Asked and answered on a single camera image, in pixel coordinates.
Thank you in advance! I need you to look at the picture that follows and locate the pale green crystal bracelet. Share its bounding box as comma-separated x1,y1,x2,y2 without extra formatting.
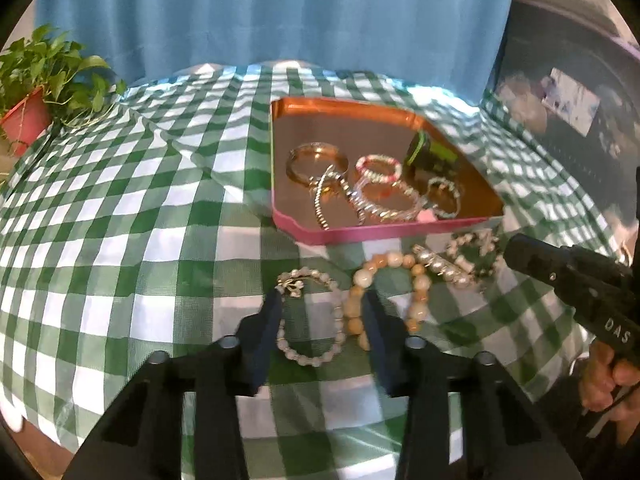
424,174,462,220

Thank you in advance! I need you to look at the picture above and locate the white pearl leaf bracelet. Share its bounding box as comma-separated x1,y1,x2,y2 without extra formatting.
274,266,347,368

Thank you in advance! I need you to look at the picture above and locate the pink copper metal tray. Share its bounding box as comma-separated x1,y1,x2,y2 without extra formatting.
270,98,504,245

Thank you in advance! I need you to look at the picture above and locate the right hand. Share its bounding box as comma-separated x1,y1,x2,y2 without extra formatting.
578,340,639,446

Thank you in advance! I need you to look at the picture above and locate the silver rhinestone chain bracelet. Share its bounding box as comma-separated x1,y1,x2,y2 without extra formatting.
309,162,369,231

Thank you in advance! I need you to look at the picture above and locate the gold pearl bar brooch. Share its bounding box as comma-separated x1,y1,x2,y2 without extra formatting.
411,244,478,289

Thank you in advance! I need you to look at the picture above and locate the blue curtain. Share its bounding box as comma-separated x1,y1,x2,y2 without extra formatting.
36,0,512,102

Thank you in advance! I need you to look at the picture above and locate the white label sticker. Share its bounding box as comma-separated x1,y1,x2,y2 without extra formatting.
540,67,601,136

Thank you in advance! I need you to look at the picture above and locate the gold bangle bracelet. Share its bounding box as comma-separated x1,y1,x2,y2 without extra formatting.
285,142,350,188

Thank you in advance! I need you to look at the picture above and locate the dark charm bead bracelet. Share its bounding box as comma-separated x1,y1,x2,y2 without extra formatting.
444,228,505,279

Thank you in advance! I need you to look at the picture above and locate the pink multicolour bead bracelet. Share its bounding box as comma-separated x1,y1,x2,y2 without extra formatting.
354,154,405,187

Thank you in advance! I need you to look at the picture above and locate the clear storage bin purple lid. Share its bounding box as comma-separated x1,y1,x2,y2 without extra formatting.
495,0,639,246

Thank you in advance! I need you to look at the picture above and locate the pale bead bracelet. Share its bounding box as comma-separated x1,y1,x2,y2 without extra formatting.
357,179,426,226

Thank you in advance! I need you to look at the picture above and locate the large tan wooden bead bracelet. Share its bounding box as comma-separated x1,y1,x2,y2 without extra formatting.
342,250,433,352

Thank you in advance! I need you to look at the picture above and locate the green white checkered tablecloth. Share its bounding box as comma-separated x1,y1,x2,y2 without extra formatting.
1,65,618,479

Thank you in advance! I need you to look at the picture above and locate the potted green plant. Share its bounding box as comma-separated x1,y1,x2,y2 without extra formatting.
1,24,127,157

